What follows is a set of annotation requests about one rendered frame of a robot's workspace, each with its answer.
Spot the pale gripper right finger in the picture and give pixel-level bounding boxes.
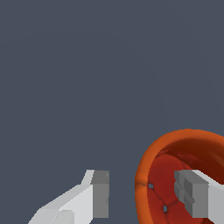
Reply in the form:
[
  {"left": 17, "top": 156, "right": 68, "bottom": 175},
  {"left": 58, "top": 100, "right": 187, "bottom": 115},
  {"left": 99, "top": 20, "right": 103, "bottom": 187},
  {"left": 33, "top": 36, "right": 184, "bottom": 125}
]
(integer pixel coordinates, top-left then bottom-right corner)
[{"left": 173, "top": 169, "right": 224, "bottom": 224}]

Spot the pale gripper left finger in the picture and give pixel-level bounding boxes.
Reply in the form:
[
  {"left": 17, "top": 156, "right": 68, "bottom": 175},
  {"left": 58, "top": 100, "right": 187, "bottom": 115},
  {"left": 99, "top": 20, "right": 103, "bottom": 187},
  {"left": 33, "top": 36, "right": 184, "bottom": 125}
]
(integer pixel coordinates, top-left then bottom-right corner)
[{"left": 27, "top": 170, "right": 110, "bottom": 224}]

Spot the orange red bowl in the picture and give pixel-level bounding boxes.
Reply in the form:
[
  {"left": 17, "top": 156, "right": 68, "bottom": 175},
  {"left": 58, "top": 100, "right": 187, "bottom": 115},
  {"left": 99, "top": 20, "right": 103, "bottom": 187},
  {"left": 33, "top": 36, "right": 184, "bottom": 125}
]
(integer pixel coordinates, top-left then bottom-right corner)
[{"left": 135, "top": 128, "right": 224, "bottom": 224}]

